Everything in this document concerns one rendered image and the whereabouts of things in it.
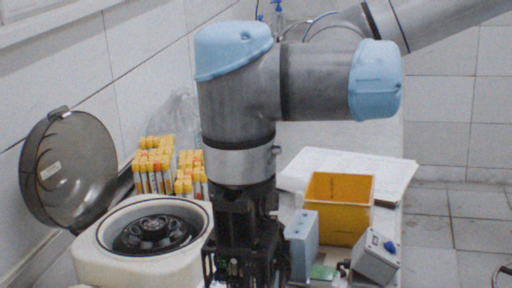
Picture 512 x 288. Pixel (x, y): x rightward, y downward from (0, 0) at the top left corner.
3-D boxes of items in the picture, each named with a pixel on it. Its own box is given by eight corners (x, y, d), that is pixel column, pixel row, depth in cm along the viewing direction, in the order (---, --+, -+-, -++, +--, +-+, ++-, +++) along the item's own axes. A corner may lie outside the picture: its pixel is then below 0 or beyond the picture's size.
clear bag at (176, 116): (206, 180, 144) (199, 110, 137) (137, 184, 144) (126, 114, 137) (212, 141, 168) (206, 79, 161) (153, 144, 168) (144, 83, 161)
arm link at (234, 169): (214, 121, 62) (288, 123, 61) (217, 159, 64) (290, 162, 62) (190, 149, 56) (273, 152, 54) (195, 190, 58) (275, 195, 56)
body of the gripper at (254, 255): (202, 296, 61) (190, 194, 56) (225, 250, 69) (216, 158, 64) (273, 303, 59) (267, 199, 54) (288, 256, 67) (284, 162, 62)
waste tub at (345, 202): (370, 250, 112) (371, 205, 108) (302, 244, 115) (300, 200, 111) (374, 216, 124) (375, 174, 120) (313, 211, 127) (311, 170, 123)
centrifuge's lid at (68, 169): (19, 130, 90) (-18, 131, 94) (66, 266, 99) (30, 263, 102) (103, 89, 109) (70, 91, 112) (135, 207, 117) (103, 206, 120)
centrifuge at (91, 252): (212, 345, 90) (205, 280, 86) (62, 306, 101) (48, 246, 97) (268, 261, 111) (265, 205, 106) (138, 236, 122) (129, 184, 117)
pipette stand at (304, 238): (314, 289, 102) (313, 240, 98) (276, 282, 104) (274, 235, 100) (326, 258, 111) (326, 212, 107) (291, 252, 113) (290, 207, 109)
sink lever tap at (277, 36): (320, 50, 260) (319, 20, 254) (269, 50, 265) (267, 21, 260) (325, 42, 275) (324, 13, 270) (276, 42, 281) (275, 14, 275)
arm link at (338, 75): (390, 22, 60) (284, 27, 61) (406, 48, 49) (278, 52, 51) (388, 95, 63) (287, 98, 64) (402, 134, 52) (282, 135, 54)
